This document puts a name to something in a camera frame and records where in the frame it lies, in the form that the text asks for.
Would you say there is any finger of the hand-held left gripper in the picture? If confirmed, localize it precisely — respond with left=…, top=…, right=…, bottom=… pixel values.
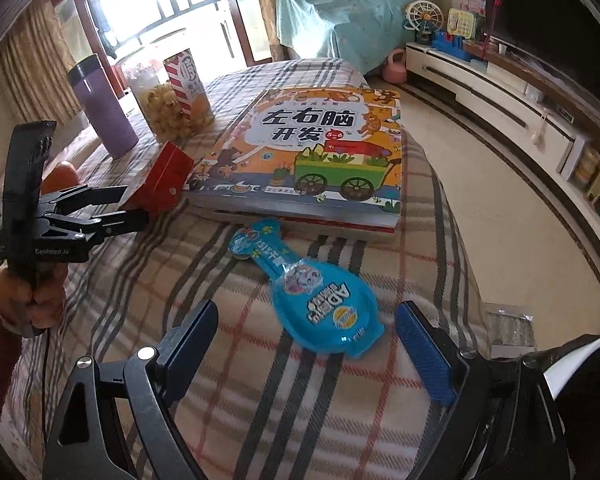
left=38, top=185, right=129, bottom=216
left=46, top=208, right=151, bottom=242

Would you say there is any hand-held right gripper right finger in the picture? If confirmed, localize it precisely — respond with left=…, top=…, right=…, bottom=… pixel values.
left=395, top=301, right=567, bottom=480

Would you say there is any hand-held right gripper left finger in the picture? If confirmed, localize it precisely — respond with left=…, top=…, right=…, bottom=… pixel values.
left=42, top=299, right=221, bottom=480

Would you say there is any red cardboard box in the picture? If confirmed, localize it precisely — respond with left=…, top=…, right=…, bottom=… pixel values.
left=119, top=140, right=195, bottom=214

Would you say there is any blue spoon-shaped candy packet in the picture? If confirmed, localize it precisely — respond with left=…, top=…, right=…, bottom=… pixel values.
left=228, top=217, right=385, bottom=359

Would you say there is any black white-rimmed trash bin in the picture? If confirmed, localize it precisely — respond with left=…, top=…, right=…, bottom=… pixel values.
left=489, top=331, right=600, bottom=480

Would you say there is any person's left forearm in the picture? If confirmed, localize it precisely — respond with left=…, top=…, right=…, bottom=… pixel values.
left=0, top=285, right=34, bottom=462

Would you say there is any person's left hand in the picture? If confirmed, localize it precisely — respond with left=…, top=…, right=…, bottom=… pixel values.
left=0, top=260, right=70, bottom=332

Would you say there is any orange round object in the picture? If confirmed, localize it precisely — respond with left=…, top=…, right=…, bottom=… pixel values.
left=42, top=160, right=81, bottom=197

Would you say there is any purple thermos bottle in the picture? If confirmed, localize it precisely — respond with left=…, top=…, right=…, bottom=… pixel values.
left=67, top=53, right=140, bottom=159

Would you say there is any clear plastic packet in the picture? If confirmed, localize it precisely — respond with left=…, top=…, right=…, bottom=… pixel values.
left=484, top=304, right=537, bottom=352

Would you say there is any clear snack jar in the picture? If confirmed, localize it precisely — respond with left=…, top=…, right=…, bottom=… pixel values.
left=122, top=57, right=193, bottom=144

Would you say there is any plaid blanket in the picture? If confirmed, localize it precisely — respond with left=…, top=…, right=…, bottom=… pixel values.
left=0, top=57, right=487, bottom=480

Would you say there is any red striped paper carton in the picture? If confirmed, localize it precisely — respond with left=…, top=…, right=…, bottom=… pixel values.
left=162, top=47, right=216, bottom=134

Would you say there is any red-framed glass door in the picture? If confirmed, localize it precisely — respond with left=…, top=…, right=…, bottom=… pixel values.
left=49, top=0, right=277, bottom=97

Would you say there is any colourful children's book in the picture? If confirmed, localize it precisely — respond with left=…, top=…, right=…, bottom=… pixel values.
left=182, top=87, right=404, bottom=235

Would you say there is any white television cabinet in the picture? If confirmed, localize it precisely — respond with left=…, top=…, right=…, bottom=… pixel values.
left=405, top=41, right=600, bottom=242

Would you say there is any teal cloth cover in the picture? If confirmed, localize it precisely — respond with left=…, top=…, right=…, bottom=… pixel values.
left=274, top=0, right=417, bottom=74

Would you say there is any blue toy set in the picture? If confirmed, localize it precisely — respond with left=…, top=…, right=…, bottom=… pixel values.
left=426, top=30, right=474, bottom=62

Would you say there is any toy ferris wheel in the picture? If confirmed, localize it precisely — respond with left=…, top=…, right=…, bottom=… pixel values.
left=404, top=0, right=444, bottom=44

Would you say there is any black television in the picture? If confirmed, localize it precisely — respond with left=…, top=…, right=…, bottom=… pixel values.
left=481, top=0, right=600, bottom=77

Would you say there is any black cable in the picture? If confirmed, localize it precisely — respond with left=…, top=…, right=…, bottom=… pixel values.
left=38, top=329, right=52, bottom=427

